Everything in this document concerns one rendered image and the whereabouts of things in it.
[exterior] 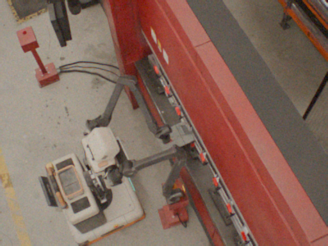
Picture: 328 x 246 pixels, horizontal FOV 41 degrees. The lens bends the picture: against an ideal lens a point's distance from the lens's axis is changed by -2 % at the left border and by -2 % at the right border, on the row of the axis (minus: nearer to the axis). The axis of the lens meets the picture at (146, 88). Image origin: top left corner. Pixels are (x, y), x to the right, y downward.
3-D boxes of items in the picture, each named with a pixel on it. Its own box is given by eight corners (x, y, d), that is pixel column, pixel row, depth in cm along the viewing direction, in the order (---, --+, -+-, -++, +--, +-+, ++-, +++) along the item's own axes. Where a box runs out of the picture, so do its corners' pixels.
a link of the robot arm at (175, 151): (179, 139, 301) (180, 150, 293) (186, 151, 309) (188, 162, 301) (120, 161, 310) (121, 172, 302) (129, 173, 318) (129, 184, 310)
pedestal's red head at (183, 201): (161, 187, 358) (161, 180, 342) (180, 181, 359) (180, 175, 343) (169, 211, 348) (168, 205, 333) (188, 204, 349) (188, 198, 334)
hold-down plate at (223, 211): (207, 189, 332) (207, 188, 330) (214, 186, 333) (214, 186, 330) (226, 226, 318) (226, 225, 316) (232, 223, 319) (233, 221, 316)
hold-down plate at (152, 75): (145, 68, 389) (145, 66, 387) (150, 65, 390) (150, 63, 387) (159, 95, 375) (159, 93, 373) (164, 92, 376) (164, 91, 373)
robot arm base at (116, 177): (106, 170, 311) (113, 184, 306) (114, 163, 308) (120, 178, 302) (114, 170, 318) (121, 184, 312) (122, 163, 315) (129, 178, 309)
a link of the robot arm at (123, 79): (121, 68, 313) (118, 74, 304) (138, 77, 314) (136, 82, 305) (100, 118, 333) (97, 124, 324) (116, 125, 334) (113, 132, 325)
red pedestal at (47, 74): (34, 74, 499) (10, 31, 427) (55, 66, 503) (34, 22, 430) (39, 88, 490) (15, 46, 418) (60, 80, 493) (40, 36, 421)
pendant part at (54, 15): (54, 7, 384) (42, -21, 353) (66, 4, 385) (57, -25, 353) (60, 48, 362) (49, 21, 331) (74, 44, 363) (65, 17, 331)
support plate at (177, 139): (154, 134, 346) (154, 134, 345) (184, 121, 349) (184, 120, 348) (163, 154, 337) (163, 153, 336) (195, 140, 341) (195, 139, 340)
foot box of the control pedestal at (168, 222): (157, 209, 415) (156, 206, 404) (182, 202, 417) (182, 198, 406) (163, 230, 405) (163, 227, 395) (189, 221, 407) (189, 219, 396)
